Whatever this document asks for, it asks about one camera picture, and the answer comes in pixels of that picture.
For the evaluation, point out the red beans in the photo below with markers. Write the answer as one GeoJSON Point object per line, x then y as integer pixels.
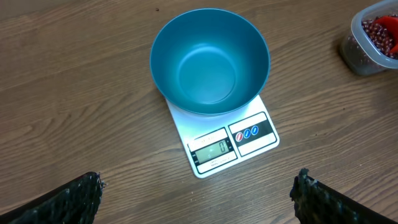
{"type": "Point", "coordinates": [380, 36]}

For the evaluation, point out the red measuring scoop blue handle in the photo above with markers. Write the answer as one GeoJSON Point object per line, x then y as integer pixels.
{"type": "Point", "coordinates": [391, 24]}

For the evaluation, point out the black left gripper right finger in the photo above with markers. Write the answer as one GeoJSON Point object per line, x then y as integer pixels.
{"type": "Point", "coordinates": [316, 203]}

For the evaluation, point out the clear plastic container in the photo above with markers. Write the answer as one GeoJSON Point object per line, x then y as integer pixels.
{"type": "Point", "coordinates": [359, 53]}

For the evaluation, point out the teal blue bowl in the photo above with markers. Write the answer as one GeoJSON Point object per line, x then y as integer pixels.
{"type": "Point", "coordinates": [210, 61]}

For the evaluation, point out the white digital kitchen scale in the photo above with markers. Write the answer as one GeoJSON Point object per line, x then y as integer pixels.
{"type": "Point", "coordinates": [215, 143]}

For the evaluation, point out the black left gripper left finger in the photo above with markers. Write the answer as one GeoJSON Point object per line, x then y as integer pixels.
{"type": "Point", "coordinates": [74, 202]}

